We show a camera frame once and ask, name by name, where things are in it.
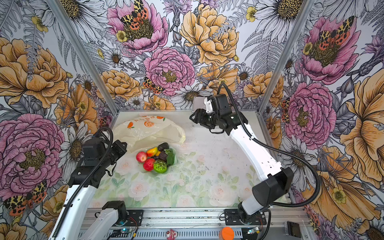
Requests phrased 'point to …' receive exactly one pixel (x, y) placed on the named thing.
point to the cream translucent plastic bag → (140, 133)
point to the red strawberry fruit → (148, 164)
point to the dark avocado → (163, 146)
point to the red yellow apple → (141, 156)
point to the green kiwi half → (160, 166)
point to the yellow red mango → (153, 152)
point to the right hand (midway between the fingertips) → (193, 124)
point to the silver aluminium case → (198, 103)
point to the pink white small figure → (171, 234)
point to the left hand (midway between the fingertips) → (128, 148)
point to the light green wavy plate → (168, 169)
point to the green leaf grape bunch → (170, 156)
